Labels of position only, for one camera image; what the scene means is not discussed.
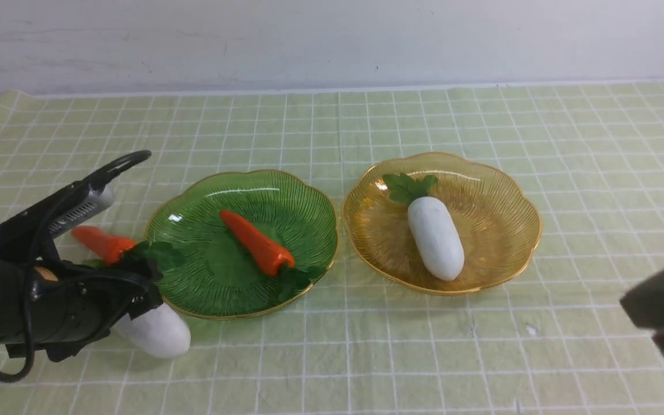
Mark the black gripper at left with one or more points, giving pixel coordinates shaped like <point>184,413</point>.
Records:
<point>83,305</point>

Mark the orange carrot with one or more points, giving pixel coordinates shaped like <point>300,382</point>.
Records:
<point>272,258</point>
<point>112,248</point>

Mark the white radish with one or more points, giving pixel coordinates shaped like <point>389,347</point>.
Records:
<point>160,332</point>
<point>429,220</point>

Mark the black arm at left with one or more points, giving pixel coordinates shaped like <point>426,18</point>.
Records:
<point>15,322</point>

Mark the amber glass plate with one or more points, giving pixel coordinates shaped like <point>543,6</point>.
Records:
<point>499,228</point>

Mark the green glass plate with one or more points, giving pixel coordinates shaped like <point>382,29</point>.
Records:
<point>218,278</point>

